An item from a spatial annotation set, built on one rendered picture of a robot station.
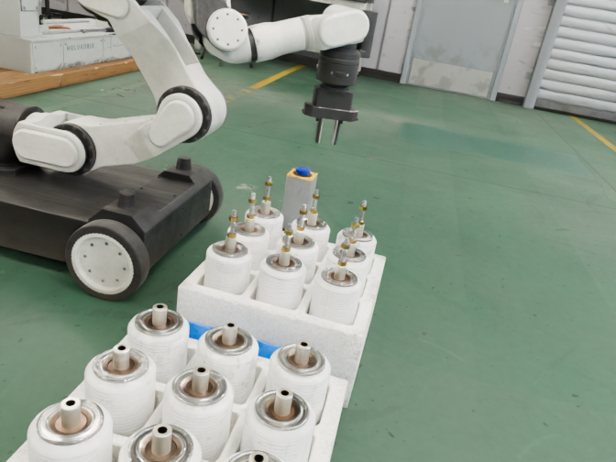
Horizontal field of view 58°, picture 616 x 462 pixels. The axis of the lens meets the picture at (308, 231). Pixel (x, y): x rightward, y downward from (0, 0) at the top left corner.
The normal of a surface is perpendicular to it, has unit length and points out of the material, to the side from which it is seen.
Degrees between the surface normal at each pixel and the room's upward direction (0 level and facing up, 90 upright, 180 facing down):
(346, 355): 90
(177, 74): 90
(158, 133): 90
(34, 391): 0
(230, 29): 75
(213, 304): 90
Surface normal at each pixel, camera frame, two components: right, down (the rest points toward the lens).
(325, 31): 0.32, 0.43
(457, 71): -0.20, 0.37
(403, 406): 0.15, -0.91
